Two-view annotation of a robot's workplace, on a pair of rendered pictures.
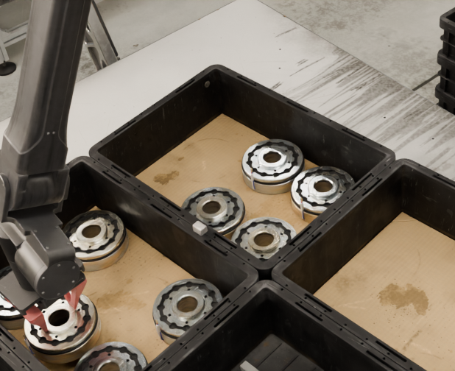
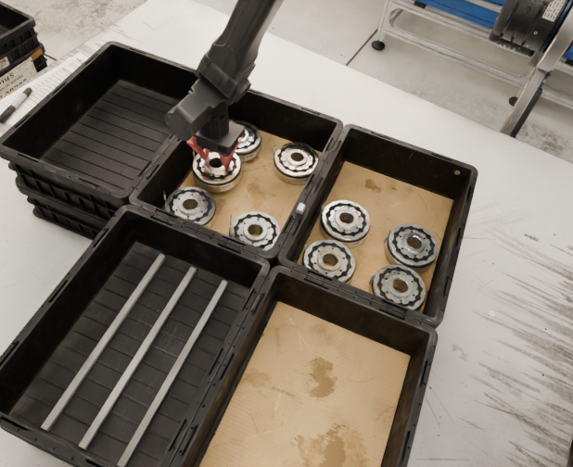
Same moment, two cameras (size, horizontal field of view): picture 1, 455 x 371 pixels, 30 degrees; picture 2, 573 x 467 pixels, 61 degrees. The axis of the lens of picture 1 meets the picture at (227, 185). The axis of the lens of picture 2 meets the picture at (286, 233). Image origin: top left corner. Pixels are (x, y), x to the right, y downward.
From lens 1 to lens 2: 64 cm
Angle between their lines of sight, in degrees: 36
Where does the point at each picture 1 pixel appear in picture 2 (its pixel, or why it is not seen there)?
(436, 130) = (554, 376)
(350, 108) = (541, 299)
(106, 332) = (229, 196)
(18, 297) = not seen: hidden behind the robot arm
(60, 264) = (180, 119)
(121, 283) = (270, 192)
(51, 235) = (197, 104)
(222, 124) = (441, 204)
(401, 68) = not seen: outside the picture
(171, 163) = (387, 184)
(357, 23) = not seen: outside the picture
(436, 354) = (275, 414)
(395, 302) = (315, 372)
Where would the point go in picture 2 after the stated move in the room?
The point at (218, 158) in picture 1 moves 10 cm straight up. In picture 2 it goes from (405, 211) to (420, 182)
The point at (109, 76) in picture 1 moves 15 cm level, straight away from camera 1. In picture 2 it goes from (477, 131) to (509, 112)
